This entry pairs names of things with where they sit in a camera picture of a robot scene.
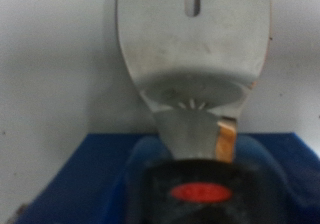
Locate blue spatula grip block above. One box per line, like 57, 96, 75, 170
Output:
14, 132, 320, 224

